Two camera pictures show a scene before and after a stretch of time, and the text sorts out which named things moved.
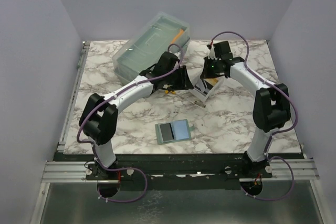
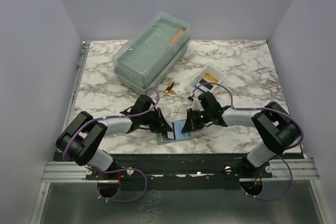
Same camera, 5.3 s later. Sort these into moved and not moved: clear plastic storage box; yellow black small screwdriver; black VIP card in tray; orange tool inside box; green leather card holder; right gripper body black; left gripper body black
Moved: right gripper body black; left gripper body black
Not moved: green leather card holder; black VIP card in tray; clear plastic storage box; yellow black small screwdriver; orange tool inside box
